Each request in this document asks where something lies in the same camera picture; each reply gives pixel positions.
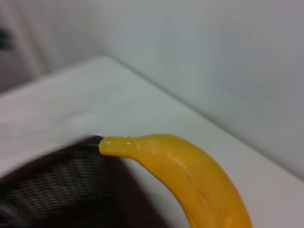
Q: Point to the yellow plastic banana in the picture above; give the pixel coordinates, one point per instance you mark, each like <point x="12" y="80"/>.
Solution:
<point x="190" y="175"/>

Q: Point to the dark brown woven basket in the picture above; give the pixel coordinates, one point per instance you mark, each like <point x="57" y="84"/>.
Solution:
<point x="59" y="187"/>

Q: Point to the black blurry background object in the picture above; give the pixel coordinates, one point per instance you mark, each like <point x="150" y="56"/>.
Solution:
<point x="3" y="38"/>

